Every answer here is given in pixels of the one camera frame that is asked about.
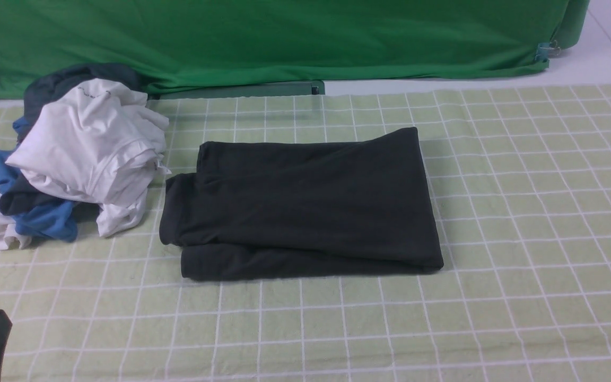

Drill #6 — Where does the dark gray long-sleeve top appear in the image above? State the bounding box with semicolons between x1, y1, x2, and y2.
159;127;444;281

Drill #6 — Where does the green metal base bar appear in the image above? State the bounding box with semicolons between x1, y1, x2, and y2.
149;80;325;101

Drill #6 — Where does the green backdrop cloth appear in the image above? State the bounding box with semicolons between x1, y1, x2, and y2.
0;1;589;99

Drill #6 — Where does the white crumpled shirt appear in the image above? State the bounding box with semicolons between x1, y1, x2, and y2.
6;79;169;237

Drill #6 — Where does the green checkered table cloth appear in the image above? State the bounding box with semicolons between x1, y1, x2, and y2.
0;84;611;381

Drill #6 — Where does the metal binder clip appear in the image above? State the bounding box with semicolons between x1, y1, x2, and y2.
534;40;562;63

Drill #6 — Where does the dark gray crumpled garment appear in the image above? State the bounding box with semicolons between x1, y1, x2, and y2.
0;63;144;216

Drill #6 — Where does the blue crumpled garment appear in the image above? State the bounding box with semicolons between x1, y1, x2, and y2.
0;117;78;243

